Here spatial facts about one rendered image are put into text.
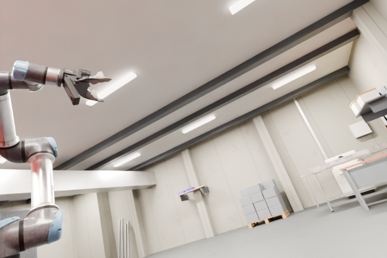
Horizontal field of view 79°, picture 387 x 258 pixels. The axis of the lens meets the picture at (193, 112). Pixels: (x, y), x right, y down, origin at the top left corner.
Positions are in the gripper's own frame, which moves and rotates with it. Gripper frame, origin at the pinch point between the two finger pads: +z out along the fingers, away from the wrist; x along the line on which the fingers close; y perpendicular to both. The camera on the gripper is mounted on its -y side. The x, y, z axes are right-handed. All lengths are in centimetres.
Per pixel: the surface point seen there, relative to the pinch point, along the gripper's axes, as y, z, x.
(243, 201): 135, 513, 477
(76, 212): 359, 115, 1159
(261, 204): 111, 541, 440
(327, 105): 336, 730, 185
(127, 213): 288, 305, 997
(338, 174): 109, 643, 237
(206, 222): 140, 494, 677
